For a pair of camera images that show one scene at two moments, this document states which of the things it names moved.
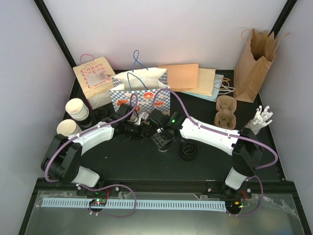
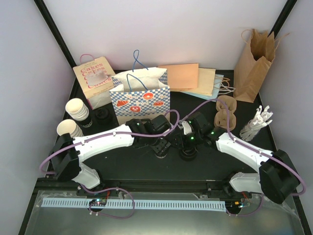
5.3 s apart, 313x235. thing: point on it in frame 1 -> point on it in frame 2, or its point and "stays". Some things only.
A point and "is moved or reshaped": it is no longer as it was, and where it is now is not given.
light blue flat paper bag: (216, 90) stays
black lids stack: (188, 151) stays
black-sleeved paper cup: (163, 151) is moved or reshaped
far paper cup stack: (76, 108) stays
